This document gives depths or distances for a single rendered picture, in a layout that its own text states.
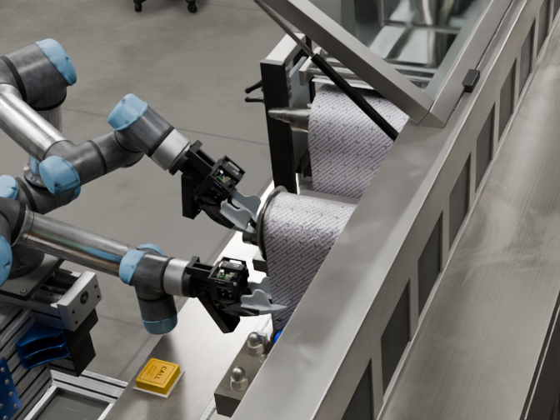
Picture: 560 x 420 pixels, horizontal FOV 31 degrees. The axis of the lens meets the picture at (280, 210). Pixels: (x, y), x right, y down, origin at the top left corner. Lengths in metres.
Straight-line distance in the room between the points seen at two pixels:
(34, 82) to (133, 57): 3.10
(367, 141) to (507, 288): 0.59
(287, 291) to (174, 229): 2.13
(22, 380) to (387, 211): 1.64
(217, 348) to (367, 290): 1.07
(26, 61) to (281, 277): 0.76
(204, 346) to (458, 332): 0.91
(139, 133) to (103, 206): 2.37
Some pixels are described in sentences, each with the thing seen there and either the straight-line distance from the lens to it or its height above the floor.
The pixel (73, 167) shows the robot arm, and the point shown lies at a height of 1.39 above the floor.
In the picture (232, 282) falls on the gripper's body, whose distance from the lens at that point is 2.02.
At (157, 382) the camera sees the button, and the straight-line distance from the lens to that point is 2.17.
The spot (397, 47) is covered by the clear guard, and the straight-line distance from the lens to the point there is 1.55.
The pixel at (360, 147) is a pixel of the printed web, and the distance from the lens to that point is 2.02.
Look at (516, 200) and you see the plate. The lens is 1.70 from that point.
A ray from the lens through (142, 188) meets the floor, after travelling 4.36.
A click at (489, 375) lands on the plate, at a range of 1.41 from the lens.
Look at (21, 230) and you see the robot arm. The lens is 2.16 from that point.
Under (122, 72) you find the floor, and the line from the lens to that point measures 5.28.
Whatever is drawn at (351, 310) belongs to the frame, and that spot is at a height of 1.65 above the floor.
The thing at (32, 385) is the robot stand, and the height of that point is 0.52.
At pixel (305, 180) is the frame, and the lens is 2.42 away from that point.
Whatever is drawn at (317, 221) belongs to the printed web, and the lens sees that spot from 1.89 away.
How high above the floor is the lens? 2.45
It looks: 37 degrees down
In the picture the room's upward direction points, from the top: 6 degrees counter-clockwise
